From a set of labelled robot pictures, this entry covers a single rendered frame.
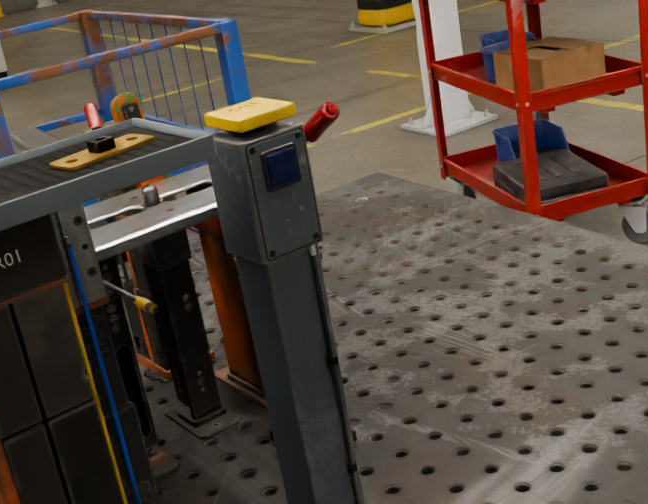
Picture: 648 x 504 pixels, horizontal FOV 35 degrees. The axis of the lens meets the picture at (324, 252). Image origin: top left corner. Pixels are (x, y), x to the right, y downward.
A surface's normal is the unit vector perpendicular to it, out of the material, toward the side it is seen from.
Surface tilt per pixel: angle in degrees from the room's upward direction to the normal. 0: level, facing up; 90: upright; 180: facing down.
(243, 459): 0
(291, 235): 90
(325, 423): 90
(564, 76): 90
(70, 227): 90
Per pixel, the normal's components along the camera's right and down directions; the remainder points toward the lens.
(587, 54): 0.43, 0.25
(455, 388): -0.16, -0.92
